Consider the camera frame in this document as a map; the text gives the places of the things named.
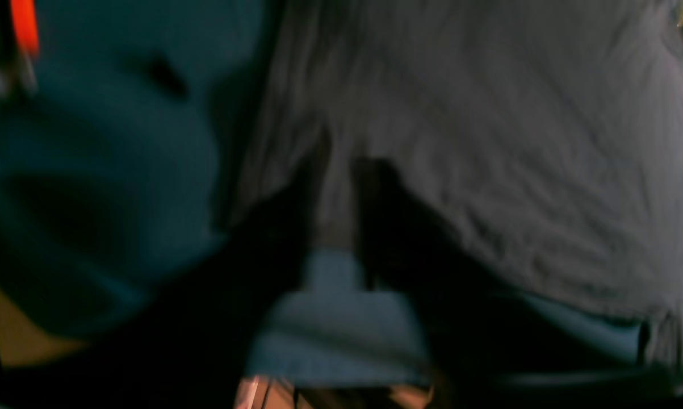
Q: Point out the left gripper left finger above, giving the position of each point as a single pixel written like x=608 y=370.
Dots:
x=189 y=348

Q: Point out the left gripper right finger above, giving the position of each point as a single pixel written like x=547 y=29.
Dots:
x=488 y=347

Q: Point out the dark grey T-shirt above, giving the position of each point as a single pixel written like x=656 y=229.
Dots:
x=547 y=134

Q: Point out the blue table cloth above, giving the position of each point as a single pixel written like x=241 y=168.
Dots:
x=109 y=182

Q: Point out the orange utility knife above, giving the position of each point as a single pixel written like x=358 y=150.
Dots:
x=19 y=49

